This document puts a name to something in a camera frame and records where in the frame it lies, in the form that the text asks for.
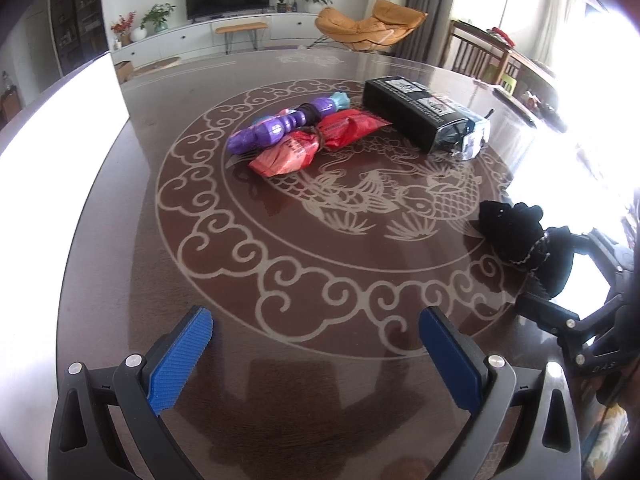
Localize purple toy wand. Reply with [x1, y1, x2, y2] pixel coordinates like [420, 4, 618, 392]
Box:
[296, 91, 350, 126]
[228, 110, 307, 155]

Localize white tv cabinet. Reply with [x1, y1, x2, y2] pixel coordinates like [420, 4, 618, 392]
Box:
[112, 12, 321, 68]

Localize black printed box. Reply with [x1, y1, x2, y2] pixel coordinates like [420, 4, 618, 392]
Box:
[361, 76, 466, 153]

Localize white storage box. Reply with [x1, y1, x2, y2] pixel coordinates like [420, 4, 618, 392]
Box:
[1, 53, 129, 479]

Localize red plastic bag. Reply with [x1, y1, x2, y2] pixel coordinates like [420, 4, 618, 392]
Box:
[248, 108, 390, 178]

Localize wooden bench stool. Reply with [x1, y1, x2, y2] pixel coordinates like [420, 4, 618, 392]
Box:
[215, 22, 269, 54]

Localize red flower vase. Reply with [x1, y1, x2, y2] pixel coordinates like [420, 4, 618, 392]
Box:
[111, 11, 148, 48]

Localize orange lounge chair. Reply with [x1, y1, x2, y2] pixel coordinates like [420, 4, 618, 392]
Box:
[314, 0, 427, 52]

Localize potted green plant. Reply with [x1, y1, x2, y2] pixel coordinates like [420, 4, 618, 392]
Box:
[141, 3, 176, 32]

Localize wooden dining chair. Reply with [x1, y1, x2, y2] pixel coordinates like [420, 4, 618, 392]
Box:
[439, 20, 522, 84]

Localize black velvet glove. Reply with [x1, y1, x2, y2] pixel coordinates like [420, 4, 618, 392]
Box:
[478, 200, 589, 299]

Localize blue white carton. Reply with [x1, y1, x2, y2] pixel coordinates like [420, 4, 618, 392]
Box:
[438, 105, 495, 162]

